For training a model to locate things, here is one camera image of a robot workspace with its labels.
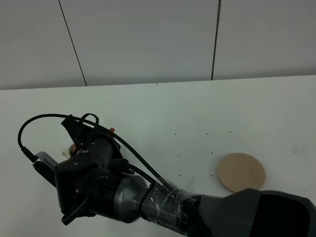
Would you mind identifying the beige round teapot coaster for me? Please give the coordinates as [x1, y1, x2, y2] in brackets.
[217, 153, 267, 193]

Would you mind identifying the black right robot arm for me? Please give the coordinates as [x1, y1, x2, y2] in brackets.
[54, 116, 316, 237]

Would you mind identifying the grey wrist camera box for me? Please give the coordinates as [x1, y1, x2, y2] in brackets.
[33, 152, 59, 188]

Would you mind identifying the black camera cable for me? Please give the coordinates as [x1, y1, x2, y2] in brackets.
[17, 113, 173, 191]

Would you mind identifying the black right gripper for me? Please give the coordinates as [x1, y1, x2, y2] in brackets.
[55, 115, 124, 224]

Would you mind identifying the brown clay teapot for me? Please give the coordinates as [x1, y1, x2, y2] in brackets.
[69, 128, 115, 155]

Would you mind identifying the far white teacup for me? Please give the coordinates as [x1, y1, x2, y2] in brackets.
[62, 148, 71, 159]

